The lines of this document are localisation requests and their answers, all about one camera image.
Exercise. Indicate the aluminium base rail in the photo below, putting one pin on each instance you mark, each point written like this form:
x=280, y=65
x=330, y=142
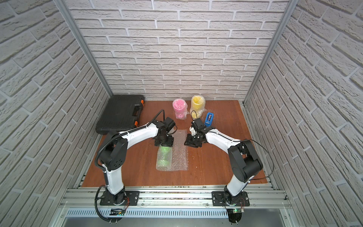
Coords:
x=259, y=205

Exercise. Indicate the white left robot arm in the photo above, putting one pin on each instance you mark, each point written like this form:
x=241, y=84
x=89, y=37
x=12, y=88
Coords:
x=112, y=155

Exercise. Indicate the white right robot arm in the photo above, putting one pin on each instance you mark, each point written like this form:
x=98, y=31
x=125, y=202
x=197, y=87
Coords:
x=244, y=160

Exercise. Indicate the green plastic wine glass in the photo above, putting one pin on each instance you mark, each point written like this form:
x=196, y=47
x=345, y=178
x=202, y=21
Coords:
x=164, y=158

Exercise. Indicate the left aluminium corner post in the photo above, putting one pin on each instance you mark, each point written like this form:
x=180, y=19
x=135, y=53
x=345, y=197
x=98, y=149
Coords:
x=66, y=13

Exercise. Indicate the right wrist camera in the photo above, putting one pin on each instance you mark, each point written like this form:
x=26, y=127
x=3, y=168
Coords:
x=197, y=126

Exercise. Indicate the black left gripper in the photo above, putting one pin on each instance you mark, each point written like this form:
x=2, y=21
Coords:
x=163, y=141

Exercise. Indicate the blue tape dispenser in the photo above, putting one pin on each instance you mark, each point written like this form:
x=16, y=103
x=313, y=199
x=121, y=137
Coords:
x=209, y=119

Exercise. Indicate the yellow plastic wine glass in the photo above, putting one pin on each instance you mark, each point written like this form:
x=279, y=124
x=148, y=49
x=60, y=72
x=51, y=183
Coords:
x=197, y=106

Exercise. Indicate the right aluminium corner post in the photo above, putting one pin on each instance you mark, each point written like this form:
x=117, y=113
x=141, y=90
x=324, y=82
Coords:
x=271, y=47

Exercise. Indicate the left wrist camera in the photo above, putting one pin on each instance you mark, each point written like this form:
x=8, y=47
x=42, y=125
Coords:
x=170, y=126

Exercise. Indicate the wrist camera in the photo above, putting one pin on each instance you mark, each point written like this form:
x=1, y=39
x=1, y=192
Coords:
x=170, y=126
x=197, y=126

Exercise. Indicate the aluminium corner post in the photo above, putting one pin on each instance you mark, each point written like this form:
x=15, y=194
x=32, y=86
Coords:
x=66, y=13
x=271, y=47

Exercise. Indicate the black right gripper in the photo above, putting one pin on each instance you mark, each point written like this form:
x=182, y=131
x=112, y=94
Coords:
x=189, y=142

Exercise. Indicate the black plastic tool case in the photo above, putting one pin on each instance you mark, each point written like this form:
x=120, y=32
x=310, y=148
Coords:
x=122, y=113

